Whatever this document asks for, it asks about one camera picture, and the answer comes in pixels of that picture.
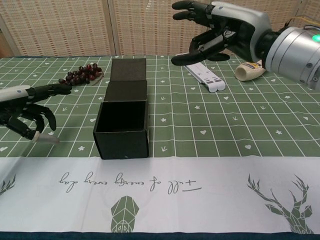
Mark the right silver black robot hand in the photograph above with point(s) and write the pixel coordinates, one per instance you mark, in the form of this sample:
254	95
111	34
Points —
245	27

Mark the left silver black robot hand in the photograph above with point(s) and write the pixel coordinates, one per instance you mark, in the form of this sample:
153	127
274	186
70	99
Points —
15	110

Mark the black foldable cardboard box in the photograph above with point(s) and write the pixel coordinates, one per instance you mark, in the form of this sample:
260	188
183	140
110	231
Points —
122	145

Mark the cream mayonnaise squeeze bottle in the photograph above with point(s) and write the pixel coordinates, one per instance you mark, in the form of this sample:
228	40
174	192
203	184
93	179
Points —
247	73

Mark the white folding laptop stand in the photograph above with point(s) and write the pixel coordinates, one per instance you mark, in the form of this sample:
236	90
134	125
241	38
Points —
210	80

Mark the dark red grape bunch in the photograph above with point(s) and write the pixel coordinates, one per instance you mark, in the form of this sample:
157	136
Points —
80	75

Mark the bamboo folding screen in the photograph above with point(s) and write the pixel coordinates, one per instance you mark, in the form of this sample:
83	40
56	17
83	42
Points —
125	25

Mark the green white deer tablecloth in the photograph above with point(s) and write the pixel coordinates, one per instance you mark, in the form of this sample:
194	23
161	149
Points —
225	187

